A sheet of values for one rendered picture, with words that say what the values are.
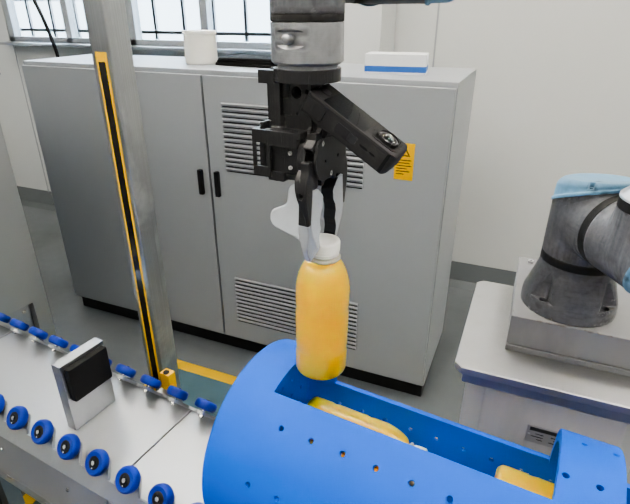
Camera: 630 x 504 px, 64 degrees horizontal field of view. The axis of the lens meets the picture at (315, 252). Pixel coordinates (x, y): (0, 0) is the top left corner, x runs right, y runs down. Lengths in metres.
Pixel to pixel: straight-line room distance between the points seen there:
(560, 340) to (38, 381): 1.08
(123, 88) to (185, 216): 1.45
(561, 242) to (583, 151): 2.39
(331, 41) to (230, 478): 0.53
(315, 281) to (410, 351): 1.81
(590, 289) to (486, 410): 0.27
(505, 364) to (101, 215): 2.44
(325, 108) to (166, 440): 0.76
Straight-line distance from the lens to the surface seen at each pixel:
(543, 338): 0.93
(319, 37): 0.53
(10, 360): 1.43
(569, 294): 0.91
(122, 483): 0.99
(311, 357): 0.66
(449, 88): 1.94
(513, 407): 0.95
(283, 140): 0.55
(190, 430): 1.09
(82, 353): 1.09
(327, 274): 0.60
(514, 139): 3.24
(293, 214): 0.57
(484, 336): 0.97
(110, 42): 1.20
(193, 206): 2.54
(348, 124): 0.52
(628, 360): 0.96
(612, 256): 0.80
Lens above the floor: 1.68
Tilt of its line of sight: 26 degrees down
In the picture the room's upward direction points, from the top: straight up
